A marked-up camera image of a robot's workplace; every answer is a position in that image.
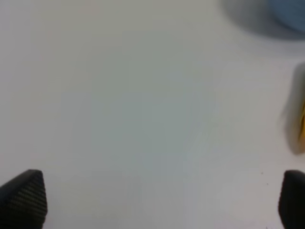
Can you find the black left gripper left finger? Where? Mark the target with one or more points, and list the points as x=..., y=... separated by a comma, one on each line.
x=23, y=201

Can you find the blue plastic bowl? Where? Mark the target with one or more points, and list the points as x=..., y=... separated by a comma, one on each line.
x=291, y=13

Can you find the corn cob with husk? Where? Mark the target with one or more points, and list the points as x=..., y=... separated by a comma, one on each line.
x=294, y=112

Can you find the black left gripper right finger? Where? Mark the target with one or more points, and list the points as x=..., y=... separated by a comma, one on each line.
x=291, y=206

